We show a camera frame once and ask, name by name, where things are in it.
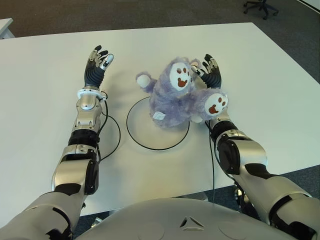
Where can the black office chair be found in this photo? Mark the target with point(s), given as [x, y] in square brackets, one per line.
[261, 8]

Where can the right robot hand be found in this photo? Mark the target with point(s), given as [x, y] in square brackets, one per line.
[213, 77]

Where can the purple plush bunny doll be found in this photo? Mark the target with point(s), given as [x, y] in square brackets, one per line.
[175, 100]

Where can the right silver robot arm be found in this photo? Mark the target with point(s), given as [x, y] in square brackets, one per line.
[250, 155]

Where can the white plate black rim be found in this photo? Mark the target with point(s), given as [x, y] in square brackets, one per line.
[160, 140]

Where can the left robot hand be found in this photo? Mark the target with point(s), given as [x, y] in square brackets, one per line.
[93, 77]

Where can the white neighbouring desk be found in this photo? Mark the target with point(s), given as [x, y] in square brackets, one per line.
[5, 28]

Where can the grey robot torso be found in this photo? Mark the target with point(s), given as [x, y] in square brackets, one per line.
[162, 220]

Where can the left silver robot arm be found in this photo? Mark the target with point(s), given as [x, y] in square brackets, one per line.
[75, 155]

